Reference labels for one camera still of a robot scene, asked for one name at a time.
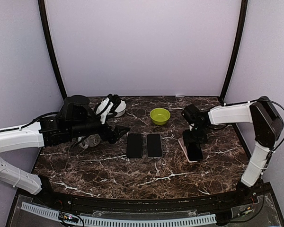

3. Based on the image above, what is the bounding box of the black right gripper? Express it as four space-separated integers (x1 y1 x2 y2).
182 124 208 145

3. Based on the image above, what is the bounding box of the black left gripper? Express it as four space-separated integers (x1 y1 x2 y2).
69 108 130 144

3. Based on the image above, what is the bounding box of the black smartphone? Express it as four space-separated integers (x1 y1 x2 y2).
126 133 143 158

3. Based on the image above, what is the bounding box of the black phone with purple edge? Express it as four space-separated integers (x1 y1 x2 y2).
146 133 163 158

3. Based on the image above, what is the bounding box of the clear magsafe phone case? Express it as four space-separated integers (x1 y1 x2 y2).
146 133 163 159

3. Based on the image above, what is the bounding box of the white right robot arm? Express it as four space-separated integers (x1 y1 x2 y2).
178 96 284 188

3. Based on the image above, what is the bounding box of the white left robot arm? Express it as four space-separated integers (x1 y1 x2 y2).
0 94 130 206

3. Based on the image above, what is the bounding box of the white fluted ceramic bowl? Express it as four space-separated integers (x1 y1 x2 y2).
109 100 127 118

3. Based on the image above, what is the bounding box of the white patterned mug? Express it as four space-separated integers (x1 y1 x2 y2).
78 134 101 149

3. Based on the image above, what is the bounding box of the green plastic bowl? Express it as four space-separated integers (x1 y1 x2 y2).
150 108 171 125

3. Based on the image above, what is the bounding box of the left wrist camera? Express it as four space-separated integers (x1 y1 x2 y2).
94 94 121 124

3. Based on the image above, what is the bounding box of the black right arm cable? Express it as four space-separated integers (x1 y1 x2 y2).
257 99 284 166

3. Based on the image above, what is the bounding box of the black front rail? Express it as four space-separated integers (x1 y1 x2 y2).
34 184 264 213

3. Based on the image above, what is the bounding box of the white slotted cable duct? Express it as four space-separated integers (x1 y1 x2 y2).
20 202 216 227

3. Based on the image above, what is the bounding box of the black frame post right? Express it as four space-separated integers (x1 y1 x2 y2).
219 0 248 103

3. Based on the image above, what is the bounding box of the black frame post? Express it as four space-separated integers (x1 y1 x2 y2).
37 0 67 100
219 0 248 103

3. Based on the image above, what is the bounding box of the black frame post left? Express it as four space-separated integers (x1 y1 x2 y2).
37 0 67 100

